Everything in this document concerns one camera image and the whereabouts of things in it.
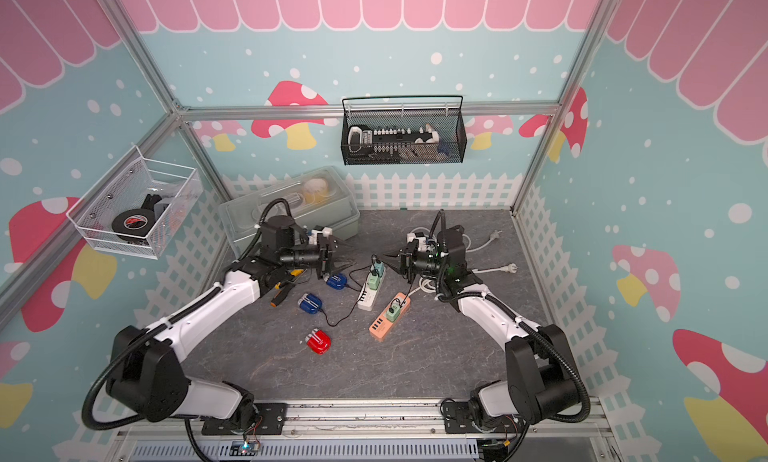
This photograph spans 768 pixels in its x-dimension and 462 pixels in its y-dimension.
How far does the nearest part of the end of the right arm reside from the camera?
0.63 metres

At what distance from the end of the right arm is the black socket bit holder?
0.29 metres

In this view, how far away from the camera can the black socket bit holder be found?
865 mm

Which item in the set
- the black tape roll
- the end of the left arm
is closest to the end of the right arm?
the end of the left arm
